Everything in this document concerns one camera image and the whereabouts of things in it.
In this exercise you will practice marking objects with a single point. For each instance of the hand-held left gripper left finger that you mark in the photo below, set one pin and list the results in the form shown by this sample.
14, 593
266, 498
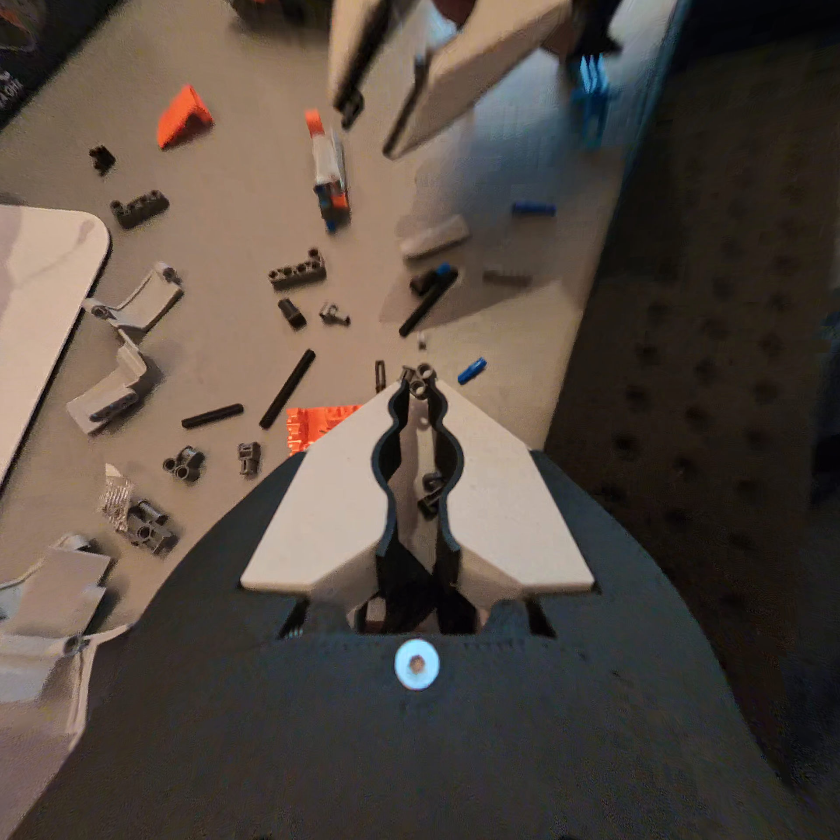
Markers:
315, 525

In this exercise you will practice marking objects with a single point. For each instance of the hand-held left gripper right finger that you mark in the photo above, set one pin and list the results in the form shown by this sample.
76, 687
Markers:
525, 525

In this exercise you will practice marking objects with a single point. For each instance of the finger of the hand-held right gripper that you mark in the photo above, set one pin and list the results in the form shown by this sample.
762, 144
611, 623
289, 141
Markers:
348, 40
486, 53

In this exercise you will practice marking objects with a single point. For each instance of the light blue frame piece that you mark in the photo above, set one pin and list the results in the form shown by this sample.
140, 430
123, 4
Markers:
591, 92

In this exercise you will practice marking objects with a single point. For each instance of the black connector with blue pin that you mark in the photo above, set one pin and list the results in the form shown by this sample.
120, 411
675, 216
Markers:
431, 277

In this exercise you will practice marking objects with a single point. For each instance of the grey elbow connector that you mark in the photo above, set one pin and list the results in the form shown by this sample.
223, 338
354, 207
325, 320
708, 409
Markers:
334, 314

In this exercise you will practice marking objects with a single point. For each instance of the small black piece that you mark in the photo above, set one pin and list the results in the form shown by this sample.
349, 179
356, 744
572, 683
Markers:
352, 116

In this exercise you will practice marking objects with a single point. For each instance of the black orange tracked robot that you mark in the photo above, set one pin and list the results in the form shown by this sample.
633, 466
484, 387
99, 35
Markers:
276, 7

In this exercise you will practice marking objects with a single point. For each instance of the small dark grey connector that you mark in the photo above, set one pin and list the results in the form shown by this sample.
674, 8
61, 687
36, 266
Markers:
184, 462
248, 457

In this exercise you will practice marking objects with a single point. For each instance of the black clip connector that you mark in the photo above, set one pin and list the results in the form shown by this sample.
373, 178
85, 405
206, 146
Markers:
428, 505

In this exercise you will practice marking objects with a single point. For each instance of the grey cross connector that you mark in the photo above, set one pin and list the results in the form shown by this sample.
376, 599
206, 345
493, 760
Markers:
433, 483

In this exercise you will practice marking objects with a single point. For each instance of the orange triangular panel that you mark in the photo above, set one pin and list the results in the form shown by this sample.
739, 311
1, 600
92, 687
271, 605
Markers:
184, 116
319, 423

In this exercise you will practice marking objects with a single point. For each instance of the white orange assembled part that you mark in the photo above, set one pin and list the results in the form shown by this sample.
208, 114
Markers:
328, 171

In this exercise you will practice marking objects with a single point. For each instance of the long black axle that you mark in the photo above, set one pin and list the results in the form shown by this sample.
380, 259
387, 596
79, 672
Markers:
286, 389

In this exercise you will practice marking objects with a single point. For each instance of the short black axle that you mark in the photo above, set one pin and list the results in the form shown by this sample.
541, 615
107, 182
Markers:
213, 415

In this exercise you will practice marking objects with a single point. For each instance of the black pin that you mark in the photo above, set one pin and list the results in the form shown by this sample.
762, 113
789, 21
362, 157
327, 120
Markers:
381, 374

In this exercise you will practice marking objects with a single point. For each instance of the grey axle connector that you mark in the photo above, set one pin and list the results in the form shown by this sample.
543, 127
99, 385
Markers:
147, 523

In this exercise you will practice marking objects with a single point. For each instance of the light grey long bar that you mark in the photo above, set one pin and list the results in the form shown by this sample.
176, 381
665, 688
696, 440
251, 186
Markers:
433, 236

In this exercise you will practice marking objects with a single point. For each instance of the clear plastic piece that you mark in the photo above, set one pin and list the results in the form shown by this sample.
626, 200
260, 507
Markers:
116, 496

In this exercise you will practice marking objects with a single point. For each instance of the black stubby connector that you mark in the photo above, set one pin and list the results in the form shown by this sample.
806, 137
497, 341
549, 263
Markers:
292, 313

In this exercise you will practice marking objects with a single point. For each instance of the grey tube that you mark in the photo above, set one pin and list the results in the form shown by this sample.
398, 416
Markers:
505, 278

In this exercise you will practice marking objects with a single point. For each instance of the dark grey bent beam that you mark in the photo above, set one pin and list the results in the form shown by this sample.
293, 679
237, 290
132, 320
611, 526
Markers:
298, 271

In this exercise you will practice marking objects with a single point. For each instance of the medium black axle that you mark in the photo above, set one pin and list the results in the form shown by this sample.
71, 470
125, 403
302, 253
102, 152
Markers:
427, 305

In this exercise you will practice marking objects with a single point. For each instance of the light grey curved panel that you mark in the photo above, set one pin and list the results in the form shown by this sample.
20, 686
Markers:
40, 656
59, 584

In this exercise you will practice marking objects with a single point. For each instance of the dark grey short beam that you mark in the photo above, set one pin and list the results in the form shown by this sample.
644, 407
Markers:
138, 208

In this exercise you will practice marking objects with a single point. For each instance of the small black clip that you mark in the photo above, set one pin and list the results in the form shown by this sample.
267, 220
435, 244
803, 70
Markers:
101, 159

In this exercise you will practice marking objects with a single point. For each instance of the robot kit box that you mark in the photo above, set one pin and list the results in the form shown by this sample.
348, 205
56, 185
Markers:
33, 46

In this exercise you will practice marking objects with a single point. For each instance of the white book stand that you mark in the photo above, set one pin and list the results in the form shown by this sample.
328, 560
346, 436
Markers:
40, 315

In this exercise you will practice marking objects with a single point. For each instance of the light grey bracket piece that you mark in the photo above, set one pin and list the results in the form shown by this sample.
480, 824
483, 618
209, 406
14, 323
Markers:
138, 302
112, 387

